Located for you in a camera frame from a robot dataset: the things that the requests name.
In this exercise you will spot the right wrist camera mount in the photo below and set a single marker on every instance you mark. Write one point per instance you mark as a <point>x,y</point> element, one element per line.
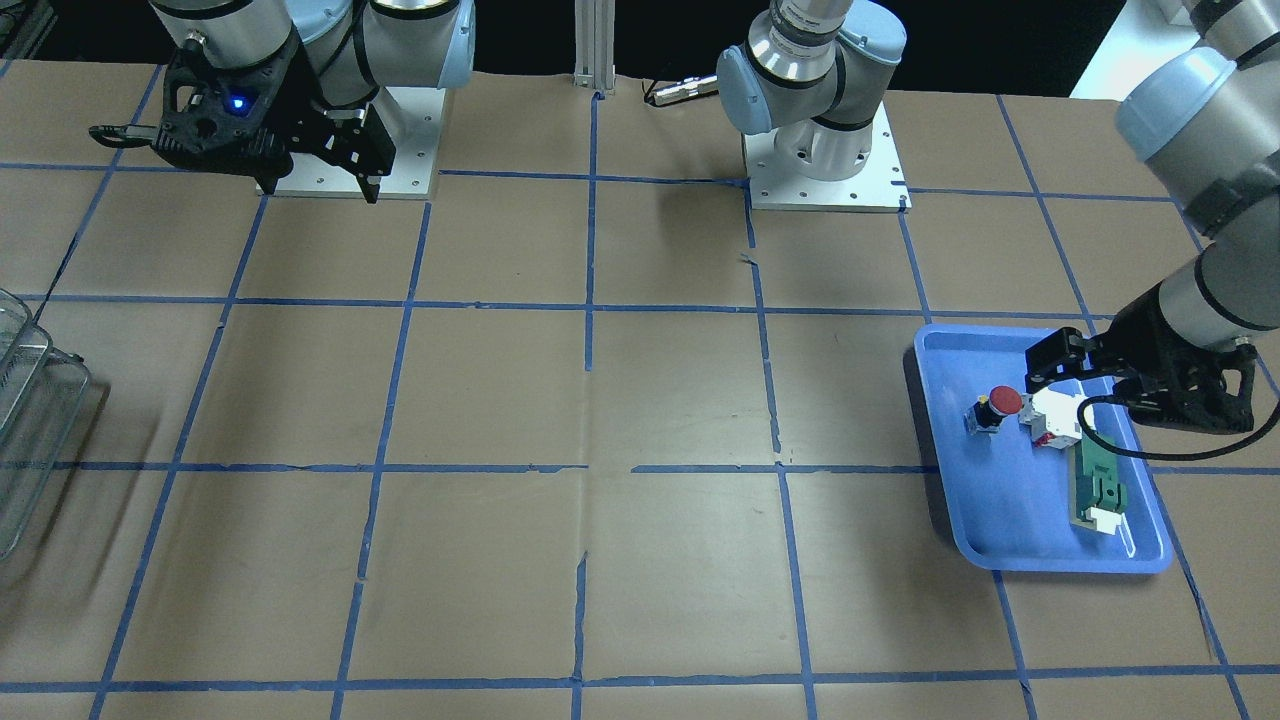
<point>211,120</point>

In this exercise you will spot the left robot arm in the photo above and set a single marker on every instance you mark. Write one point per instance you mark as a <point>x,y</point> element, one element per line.
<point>810,79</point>

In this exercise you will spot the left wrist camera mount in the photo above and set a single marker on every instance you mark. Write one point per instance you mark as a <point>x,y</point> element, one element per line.
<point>1192,389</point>

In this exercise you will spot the green relay module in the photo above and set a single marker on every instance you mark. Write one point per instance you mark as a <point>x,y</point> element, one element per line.
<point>1098,497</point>

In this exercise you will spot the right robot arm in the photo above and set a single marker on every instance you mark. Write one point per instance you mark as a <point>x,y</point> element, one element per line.
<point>336,99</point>

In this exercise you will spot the aluminium frame post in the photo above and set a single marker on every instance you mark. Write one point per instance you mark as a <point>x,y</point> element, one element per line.
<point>594,23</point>

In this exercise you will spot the red emergency stop button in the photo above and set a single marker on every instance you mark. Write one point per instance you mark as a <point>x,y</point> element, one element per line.
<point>989,411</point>

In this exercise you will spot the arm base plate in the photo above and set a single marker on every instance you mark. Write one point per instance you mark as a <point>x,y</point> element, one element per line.
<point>415,118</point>
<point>808,167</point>

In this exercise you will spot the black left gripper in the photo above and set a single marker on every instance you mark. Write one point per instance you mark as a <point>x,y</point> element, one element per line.
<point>1146,333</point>

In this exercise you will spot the blue plastic tray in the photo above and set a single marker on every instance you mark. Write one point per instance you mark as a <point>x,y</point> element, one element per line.
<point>1008,501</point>

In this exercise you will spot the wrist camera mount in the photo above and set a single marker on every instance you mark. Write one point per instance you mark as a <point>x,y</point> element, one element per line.
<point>211,120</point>
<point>1192,389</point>

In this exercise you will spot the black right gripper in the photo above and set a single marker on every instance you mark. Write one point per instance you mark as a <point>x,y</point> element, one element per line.
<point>303,112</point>

